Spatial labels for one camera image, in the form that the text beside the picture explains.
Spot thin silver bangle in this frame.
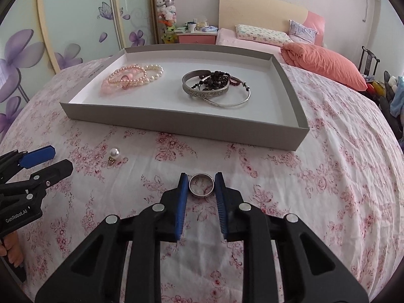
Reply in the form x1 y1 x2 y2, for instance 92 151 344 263
202 75 252 108

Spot floral print pillow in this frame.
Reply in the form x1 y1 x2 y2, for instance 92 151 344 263
235 24 294 45

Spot silver ring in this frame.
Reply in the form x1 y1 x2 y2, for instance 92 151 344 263
188 173 216 198

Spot coral pink duvet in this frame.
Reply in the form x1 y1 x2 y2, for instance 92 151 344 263
280 42 368 91

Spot dark wooden chair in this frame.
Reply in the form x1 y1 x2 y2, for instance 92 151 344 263
358 46 379 75

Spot chunky pink bead bracelet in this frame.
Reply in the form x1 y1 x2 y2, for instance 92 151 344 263
101 66 147 94

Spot flower print wardrobe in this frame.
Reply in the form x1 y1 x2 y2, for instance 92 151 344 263
0 0 157 139

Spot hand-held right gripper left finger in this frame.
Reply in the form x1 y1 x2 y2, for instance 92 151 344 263
35 172 190 303

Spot pearl earring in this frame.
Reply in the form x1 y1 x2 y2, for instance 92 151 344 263
108 147 122 167

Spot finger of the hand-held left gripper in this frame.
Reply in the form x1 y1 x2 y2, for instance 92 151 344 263
0 159 74 201
0 145 56 177

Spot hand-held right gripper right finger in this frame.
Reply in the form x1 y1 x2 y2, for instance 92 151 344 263
215 172 370 303

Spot lavender pillow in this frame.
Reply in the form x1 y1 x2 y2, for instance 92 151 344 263
289 20 319 44

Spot blue garment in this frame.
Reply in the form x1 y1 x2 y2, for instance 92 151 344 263
390 76 404 117

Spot pink pearl bracelet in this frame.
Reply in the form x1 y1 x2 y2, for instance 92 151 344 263
106 65 148 89

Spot beige pink headboard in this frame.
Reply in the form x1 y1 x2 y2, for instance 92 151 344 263
219 0 325 46

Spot white pearl bracelet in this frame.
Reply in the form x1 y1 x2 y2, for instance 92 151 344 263
140 64 165 86

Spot wide silver cuff bangle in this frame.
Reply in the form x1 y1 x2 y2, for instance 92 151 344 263
182 69 230 98

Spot grey cardboard tray box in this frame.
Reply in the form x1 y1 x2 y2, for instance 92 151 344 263
60 45 310 151

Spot clear tube of plush toys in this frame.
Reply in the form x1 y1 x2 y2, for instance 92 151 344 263
154 0 177 44

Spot person's left hand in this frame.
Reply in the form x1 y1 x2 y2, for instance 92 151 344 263
0 231 24 267

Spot pink nightstand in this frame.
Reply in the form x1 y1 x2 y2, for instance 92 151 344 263
174 31 218 45

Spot black bead bracelet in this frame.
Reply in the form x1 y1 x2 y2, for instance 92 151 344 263
196 70 230 91

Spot pink floral cloth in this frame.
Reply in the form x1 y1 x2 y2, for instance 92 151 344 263
0 57 404 303

